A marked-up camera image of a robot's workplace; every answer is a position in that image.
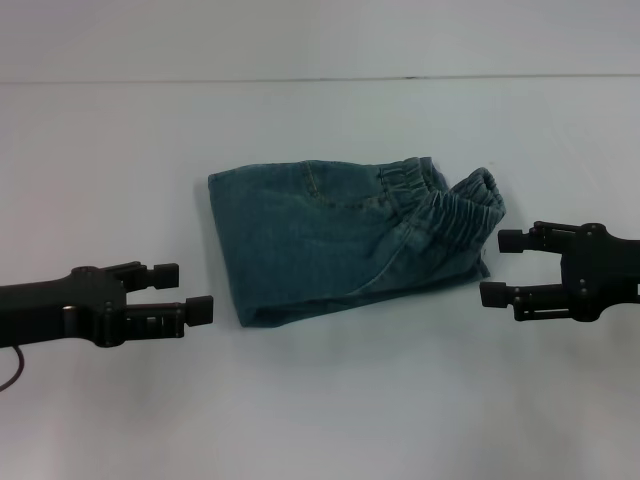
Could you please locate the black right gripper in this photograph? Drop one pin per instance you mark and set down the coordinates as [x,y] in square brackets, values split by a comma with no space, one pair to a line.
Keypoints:
[610,270]

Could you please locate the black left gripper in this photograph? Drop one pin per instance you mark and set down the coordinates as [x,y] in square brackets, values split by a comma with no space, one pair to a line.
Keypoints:
[50,310]

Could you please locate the blue denim shorts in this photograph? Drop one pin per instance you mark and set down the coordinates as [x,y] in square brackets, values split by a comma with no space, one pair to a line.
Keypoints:
[325,240]

